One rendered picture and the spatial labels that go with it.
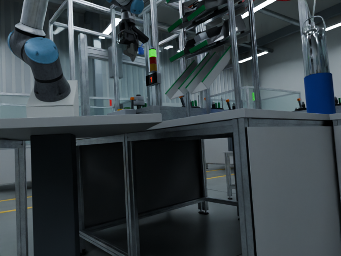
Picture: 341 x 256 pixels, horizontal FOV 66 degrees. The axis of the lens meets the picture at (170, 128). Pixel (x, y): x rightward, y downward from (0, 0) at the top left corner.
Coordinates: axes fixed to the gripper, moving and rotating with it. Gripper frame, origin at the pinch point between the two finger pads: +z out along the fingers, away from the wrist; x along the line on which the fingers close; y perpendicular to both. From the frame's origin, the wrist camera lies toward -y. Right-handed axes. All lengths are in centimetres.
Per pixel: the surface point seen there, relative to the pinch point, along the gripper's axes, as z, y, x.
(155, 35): -28.7, -33.9, -22.4
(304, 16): -41, -127, 41
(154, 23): -37, -34, -22
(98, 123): 39, 43, 44
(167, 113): 30.7, -11.2, 11.9
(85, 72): -22, -20, -110
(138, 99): 17.1, -18.0, -24.3
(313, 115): 38, -48, 70
